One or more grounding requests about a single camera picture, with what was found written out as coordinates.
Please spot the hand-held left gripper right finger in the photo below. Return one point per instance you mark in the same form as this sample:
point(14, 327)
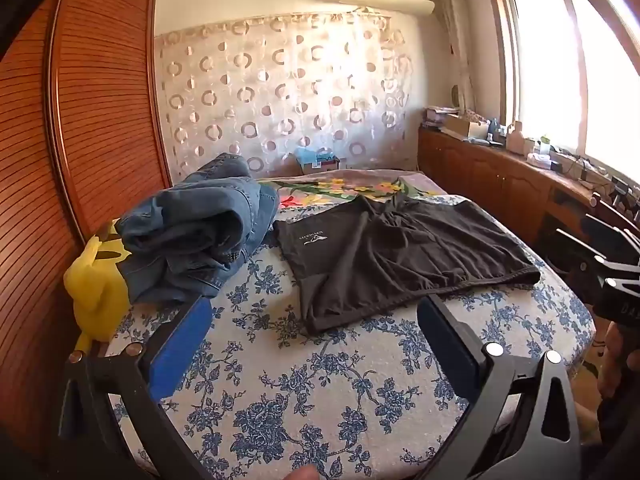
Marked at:
point(447, 347)

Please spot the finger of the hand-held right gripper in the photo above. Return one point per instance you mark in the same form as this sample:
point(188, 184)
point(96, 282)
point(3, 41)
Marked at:
point(580, 252)
point(612, 227)

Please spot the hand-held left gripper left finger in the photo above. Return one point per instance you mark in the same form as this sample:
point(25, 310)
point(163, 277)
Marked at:
point(182, 347)

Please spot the black pants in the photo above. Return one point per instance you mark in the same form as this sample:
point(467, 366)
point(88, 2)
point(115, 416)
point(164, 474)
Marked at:
point(400, 252)

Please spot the person's right hand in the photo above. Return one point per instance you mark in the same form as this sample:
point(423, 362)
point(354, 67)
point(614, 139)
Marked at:
point(614, 360)

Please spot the white container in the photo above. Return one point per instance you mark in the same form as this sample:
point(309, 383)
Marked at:
point(539, 160)

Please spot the yellow plush toy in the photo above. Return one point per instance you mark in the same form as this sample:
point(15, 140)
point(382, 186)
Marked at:
point(95, 292)

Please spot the blue jeans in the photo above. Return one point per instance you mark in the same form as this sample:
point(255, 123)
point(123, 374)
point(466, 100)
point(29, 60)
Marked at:
point(200, 230)

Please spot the wooden cabinet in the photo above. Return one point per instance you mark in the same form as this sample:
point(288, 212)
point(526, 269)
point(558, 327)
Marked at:
point(480, 175)

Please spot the white bottle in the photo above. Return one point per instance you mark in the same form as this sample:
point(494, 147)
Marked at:
point(515, 136)

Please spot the blue floral bedsheet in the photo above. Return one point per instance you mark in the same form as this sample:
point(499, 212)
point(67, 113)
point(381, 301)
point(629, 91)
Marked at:
point(310, 390)

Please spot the blue bottle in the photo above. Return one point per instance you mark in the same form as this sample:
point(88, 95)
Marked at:
point(492, 131)

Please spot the cardboard box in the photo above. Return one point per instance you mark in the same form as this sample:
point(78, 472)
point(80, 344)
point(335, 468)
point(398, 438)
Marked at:
point(465, 126)

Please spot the window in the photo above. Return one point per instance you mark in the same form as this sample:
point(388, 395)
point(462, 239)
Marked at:
point(550, 60)

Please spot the colourful floral blanket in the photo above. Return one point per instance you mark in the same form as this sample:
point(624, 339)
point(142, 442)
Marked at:
point(340, 187)

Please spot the pile of papers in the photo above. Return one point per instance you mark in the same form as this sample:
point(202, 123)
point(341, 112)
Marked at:
point(440, 116)

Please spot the wooden louvered wardrobe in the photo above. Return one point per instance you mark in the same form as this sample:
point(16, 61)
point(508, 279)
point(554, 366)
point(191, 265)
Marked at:
point(75, 160)

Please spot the blue tissue box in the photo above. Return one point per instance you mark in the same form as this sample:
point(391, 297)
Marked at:
point(316, 160)

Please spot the bundled white curtain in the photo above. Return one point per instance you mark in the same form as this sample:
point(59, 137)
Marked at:
point(455, 40)

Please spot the circle-patterned sheer curtain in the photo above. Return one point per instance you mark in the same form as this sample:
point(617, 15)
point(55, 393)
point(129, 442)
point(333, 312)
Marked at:
point(280, 95)

